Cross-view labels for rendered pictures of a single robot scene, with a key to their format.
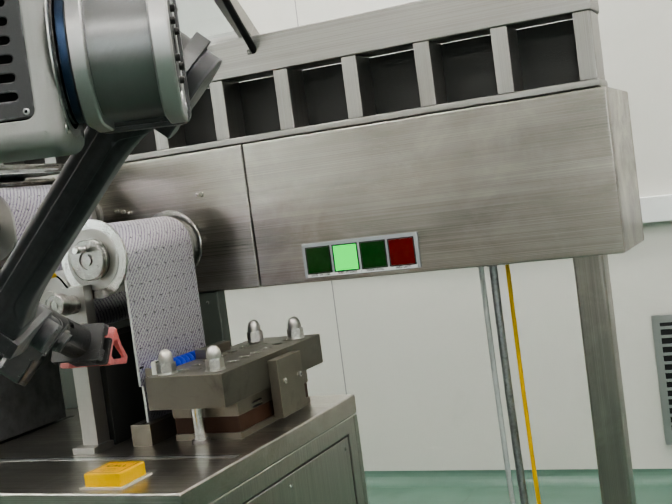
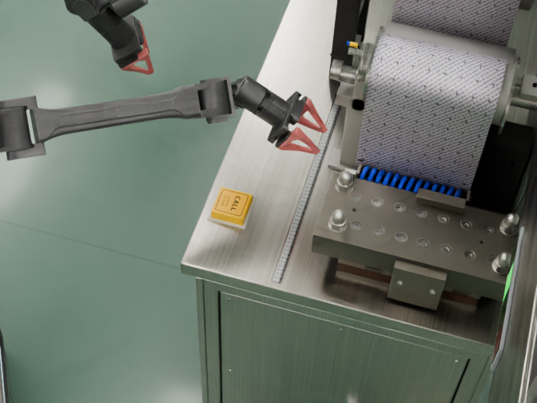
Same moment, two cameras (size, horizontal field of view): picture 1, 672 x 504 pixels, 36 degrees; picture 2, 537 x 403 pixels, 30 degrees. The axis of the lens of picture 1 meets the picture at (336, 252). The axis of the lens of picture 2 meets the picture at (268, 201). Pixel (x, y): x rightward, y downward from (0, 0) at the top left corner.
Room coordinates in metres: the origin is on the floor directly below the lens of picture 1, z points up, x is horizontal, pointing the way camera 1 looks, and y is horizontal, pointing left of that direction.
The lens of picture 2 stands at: (1.49, -0.84, 2.61)
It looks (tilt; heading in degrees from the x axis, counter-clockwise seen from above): 53 degrees down; 79
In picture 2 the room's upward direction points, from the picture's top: 3 degrees clockwise
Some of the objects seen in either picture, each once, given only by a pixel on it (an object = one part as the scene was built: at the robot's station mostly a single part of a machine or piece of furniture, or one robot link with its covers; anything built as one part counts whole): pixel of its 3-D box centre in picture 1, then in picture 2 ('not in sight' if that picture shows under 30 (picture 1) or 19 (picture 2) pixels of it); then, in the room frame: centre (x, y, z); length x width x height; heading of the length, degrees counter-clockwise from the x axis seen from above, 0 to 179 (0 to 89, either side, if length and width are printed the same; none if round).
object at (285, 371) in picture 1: (288, 383); (415, 286); (1.96, 0.12, 0.96); 0.10 x 0.03 x 0.11; 155
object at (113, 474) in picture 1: (115, 474); (232, 205); (1.64, 0.40, 0.91); 0.07 x 0.07 x 0.02; 65
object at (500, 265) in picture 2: (294, 327); (503, 261); (2.12, 0.10, 1.05); 0.04 x 0.04 x 0.04
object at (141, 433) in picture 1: (183, 416); not in sight; (2.01, 0.34, 0.92); 0.28 x 0.04 x 0.04; 155
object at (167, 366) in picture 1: (166, 361); (345, 180); (1.86, 0.33, 1.05); 0.04 x 0.04 x 0.04
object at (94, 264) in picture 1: (89, 260); (367, 63); (1.90, 0.45, 1.25); 0.07 x 0.02 x 0.07; 65
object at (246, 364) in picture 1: (240, 369); (420, 236); (1.99, 0.21, 1.00); 0.40 x 0.16 x 0.06; 155
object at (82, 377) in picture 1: (81, 369); (348, 116); (1.90, 0.49, 1.05); 0.06 x 0.05 x 0.31; 155
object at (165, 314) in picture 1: (168, 326); (417, 153); (2.00, 0.34, 1.10); 0.23 x 0.01 x 0.18; 155
